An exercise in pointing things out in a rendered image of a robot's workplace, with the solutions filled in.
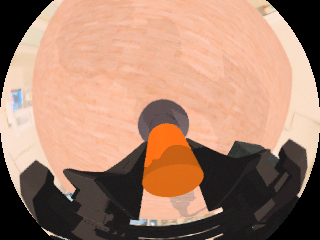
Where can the dark grey round pedestal with silver shaft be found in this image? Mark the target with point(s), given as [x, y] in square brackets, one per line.
[161, 111]

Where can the orange knob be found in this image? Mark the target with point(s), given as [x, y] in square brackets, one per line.
[170, 169]

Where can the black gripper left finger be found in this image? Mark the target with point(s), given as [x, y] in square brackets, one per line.
[122, 183]

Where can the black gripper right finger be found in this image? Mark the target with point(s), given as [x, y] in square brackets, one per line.
[221, 172]

